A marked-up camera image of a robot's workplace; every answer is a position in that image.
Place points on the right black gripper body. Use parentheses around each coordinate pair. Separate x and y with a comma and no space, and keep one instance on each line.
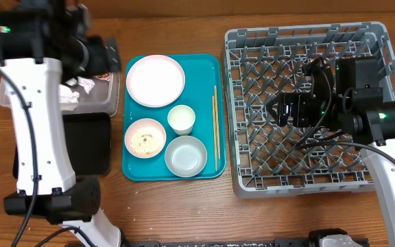
(307,110)

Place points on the white paper cup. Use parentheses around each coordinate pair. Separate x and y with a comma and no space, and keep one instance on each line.
(181,119)

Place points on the grey bowl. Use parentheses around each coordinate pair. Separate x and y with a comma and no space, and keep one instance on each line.
(186,156)

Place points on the pink bowl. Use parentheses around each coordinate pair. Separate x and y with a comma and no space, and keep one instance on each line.
(145,138)

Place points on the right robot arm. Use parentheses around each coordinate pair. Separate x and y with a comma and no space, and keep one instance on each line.
(346,106)

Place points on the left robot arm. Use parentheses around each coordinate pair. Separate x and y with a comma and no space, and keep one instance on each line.
(42,45)

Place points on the grey dishwasher rack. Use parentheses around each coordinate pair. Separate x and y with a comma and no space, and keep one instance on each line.
(259,64)

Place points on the right wooden chopstick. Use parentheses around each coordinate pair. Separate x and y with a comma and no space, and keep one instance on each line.
(217,122)

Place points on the wooden chopstick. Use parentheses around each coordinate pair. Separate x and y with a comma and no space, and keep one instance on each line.
(217,122)
(214,133)

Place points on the left wooden chopstick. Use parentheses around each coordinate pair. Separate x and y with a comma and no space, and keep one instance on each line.
(214,133)

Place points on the teal plastic tray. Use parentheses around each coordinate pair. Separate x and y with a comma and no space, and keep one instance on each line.
(202,77)

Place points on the large pink plate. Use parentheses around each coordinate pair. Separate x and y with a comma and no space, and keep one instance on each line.
(155,81)

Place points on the red snack wrapper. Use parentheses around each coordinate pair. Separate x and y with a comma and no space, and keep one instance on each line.
(104,77)

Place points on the clear plastic bin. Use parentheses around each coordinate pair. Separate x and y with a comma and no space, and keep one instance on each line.
(103,98)

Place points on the black tray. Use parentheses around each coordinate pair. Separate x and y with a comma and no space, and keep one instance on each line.
(88,139)

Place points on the crumpled white tissue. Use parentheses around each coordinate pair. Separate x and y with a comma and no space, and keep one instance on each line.
(68,97)

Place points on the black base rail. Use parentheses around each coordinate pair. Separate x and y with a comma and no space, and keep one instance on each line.
(317,238)

